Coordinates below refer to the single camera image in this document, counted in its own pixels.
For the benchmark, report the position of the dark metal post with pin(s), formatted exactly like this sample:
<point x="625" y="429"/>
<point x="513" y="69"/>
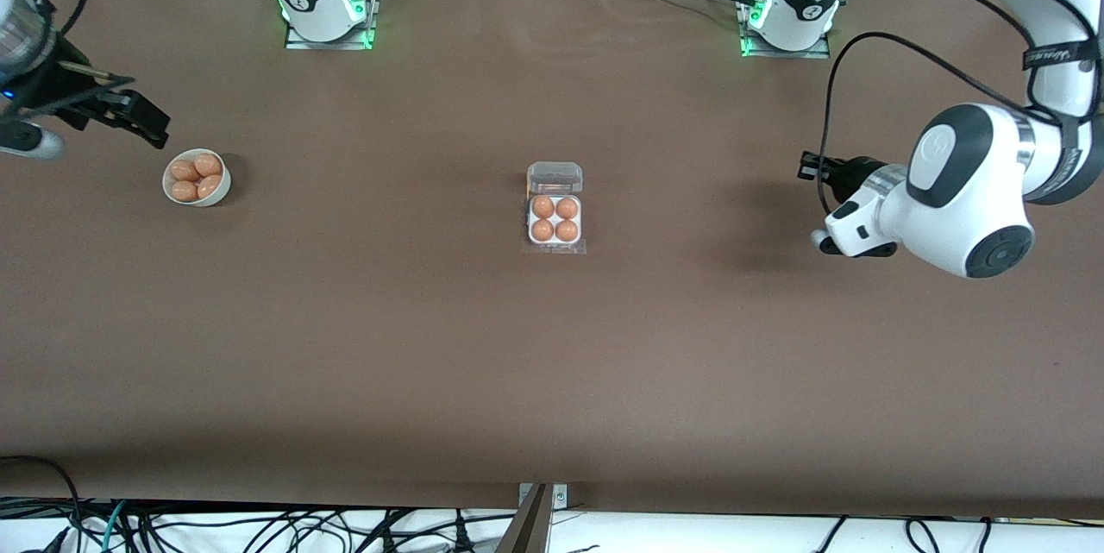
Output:
<point x="528" y="531"/>

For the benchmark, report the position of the clear plastic egg carton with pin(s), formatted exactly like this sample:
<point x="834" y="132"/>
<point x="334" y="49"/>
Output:
<point x="554" y="178"/>

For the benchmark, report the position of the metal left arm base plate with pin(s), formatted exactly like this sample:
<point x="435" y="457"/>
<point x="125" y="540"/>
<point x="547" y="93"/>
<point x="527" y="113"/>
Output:
<point x="819" y="48"/>

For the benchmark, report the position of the white round bowl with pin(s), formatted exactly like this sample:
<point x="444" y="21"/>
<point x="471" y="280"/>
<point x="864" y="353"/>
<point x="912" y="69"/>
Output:
<point x="200" y="202"/>

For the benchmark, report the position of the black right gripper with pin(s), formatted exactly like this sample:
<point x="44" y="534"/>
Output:
<point x="53" y="87"/>

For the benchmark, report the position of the brown table cover sheet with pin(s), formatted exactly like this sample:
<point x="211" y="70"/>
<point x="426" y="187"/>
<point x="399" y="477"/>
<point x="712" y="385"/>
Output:
<point x="690" y="363"/>

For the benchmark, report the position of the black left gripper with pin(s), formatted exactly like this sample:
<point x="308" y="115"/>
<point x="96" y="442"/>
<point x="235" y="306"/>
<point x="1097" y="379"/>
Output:
<point x="851" y="172"/>

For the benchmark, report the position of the small metal bracket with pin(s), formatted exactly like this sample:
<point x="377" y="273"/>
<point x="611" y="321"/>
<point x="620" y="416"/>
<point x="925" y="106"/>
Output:
<point x="561" y="497"/>

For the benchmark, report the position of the brown egg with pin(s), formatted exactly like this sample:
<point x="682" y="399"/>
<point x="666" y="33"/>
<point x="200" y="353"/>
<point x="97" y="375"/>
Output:
<point x="567" y="208"/>
<point x="183" y="170"/>
<point x="542" y="230"/>
<point x="542" y="207"/>
<point x="208" y="164"/>
<point x="210" y="186"/>
<point x="184" y="191"/>
<point x="567" y="230"/>

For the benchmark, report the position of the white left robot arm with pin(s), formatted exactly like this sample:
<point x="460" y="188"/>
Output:
<point x="966" y="191"/>

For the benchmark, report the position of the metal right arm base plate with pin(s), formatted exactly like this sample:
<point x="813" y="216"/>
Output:
<point x="366" y="31"/>

